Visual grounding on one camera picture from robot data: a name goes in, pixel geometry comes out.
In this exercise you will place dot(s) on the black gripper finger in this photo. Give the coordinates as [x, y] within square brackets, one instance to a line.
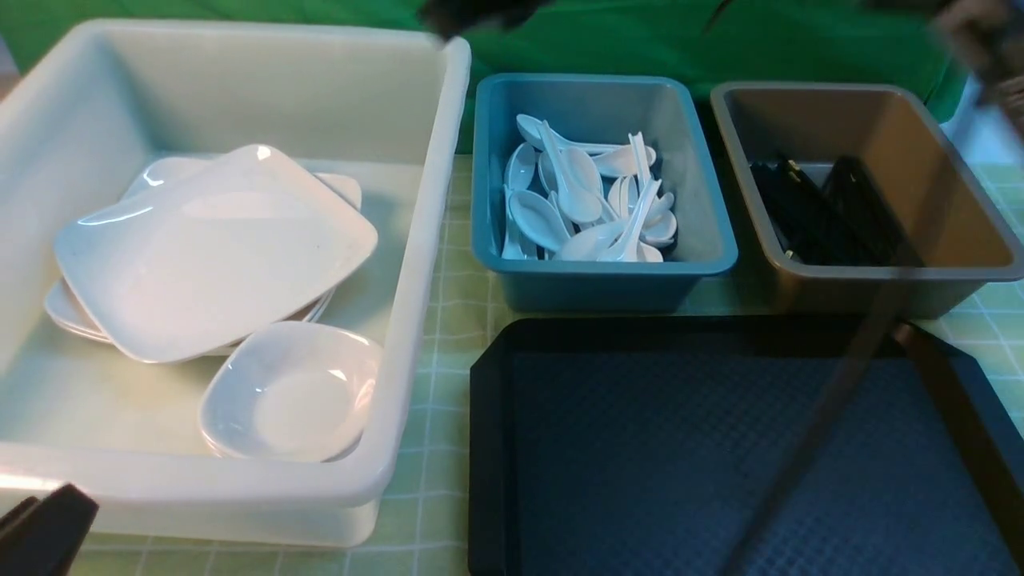
[47, 542]

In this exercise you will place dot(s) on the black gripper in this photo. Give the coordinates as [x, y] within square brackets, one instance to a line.
[449, 19]

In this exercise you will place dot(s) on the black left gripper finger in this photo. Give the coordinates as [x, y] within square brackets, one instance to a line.
[18, 513]

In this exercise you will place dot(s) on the white ceramic soup spoon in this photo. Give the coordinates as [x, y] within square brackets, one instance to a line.
[578, 204]

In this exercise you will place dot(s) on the white bowl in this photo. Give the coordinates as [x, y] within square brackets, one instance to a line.
[292, 392]

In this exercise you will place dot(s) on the large white square plate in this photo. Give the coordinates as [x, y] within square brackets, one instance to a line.
[204, 261]

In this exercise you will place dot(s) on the top white plate in tub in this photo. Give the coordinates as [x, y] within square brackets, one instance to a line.
[178, 167]

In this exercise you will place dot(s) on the white spoon top of pile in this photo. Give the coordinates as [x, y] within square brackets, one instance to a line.
[531, 130]

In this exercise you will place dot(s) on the white spoon of pile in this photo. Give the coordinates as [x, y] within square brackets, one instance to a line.
[538, 219]
[531, 130]
[619, 241]

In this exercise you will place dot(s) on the white spoon left of pile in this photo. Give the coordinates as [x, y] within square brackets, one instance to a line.
[538, 219]

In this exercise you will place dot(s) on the teal plastic bin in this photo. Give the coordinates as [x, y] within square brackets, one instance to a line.
[687, 235]

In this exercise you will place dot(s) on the white spoon front of pile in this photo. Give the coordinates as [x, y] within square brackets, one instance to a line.
[619, 241]

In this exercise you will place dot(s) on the large white plastic tub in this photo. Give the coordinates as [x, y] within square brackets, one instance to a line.
[110, 98]

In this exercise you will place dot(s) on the green checkered tablecloth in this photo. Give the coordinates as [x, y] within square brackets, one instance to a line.
[421, 529]

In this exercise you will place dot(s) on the pile of black chopsticks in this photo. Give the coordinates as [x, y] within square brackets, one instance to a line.
[843, 221]

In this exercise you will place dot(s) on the brown plastic bin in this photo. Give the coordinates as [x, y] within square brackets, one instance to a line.
[915, 167]

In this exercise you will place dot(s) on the black serving tray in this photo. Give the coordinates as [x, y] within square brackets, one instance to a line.
[642, 446]

